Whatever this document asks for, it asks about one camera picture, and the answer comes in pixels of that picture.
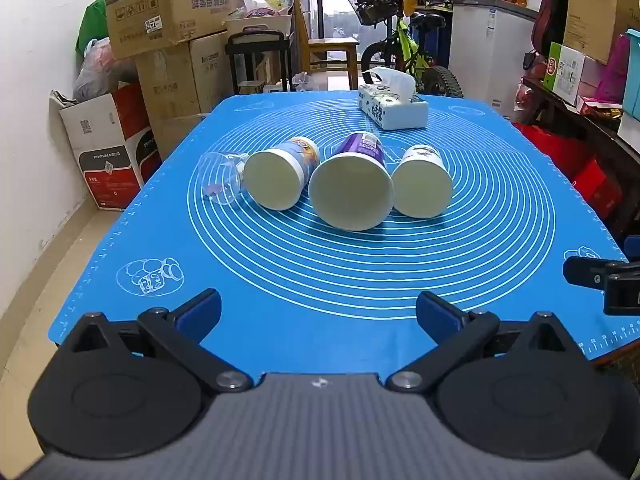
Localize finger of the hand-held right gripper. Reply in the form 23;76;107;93
563;255;619;291

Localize green bag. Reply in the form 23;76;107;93
76;2;109;57

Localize black stool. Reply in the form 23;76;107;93
224;30;294;96

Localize blue silicone baking mat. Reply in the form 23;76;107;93
47;91;640;367

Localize pink gift bag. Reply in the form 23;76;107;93
594;35;631;104

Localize wooden chair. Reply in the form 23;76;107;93
295;0;361;92

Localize translucent plastic bag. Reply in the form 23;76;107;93
73;37;139;104

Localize dark wooden side table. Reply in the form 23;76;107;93
520;77;640;243

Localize red bags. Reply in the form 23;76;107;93
512;122;624;221

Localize green and white carton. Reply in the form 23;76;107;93
543;42;586;106

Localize teal plastic container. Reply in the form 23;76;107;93
621;29;640;122

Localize green and black bicycle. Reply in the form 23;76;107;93
338;0;466;99

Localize white paper cup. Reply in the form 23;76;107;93
391;144;454;219

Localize large brown cardboard box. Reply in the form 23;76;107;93
101;0;242;60

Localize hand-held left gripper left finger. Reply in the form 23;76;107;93
59;288;254;394

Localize purple paper cup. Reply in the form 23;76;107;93
307;131;394;232

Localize white chest freezer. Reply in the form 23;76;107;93
448;0;544;122

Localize clear plastic cup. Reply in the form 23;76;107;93
192;151;250;206

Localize dark red guitar bag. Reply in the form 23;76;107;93
532;0;571;57

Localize red and white printer box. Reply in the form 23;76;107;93
59;82;164;211

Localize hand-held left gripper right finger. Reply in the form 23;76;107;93
387;290;583;394

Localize tall brown cardboard box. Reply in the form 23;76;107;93
135;30;236;122

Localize plain brown cardboard box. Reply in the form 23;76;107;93
563;0;640;65

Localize white printed tissue box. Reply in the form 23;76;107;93
358;66;430;131

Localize blue and orange paper cup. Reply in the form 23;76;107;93
242;136;321;211

